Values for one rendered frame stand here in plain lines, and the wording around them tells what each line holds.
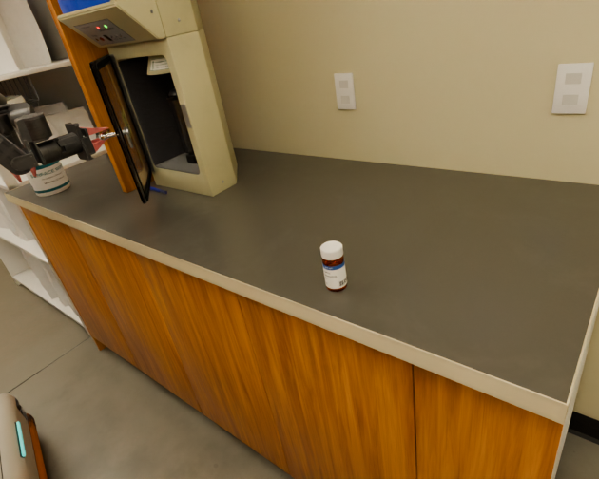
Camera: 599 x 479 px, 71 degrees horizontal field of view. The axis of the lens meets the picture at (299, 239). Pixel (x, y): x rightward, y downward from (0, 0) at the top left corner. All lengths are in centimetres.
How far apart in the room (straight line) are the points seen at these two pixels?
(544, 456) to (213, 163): 110
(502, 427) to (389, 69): 98
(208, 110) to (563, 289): 103
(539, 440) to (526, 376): 13
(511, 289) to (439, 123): 64
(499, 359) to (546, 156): 70
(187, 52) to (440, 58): 70
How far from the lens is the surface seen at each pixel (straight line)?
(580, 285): 88
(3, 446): 192
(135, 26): 127
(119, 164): 162
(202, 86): 135
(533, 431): 79
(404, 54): 133
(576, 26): 120
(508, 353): 72
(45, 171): 188
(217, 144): 138
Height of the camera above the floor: 145
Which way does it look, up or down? 30 degrees down
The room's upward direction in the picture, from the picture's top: 11 degrees counter-clockwise
